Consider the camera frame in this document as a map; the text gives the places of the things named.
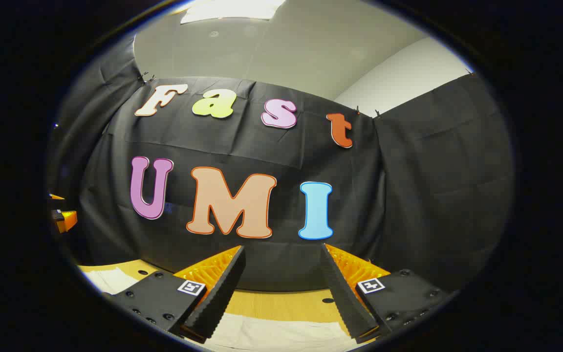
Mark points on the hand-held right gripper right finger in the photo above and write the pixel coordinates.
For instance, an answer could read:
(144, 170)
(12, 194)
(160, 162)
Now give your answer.
(342, 298)

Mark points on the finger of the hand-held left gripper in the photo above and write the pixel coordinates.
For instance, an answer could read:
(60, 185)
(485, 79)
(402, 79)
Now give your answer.
(66, 220)
(56, 197)

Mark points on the ceiling light panel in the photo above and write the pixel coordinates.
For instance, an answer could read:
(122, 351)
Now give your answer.
(232, 10)

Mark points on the black backdrop cloth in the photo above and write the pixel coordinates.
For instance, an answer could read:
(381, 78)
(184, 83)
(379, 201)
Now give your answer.
(408, 195)

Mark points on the white jeans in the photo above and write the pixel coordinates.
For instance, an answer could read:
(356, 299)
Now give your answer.
(271, 332)

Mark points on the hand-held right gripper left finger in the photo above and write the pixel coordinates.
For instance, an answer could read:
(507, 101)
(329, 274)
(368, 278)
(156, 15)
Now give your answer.
(220, 293)

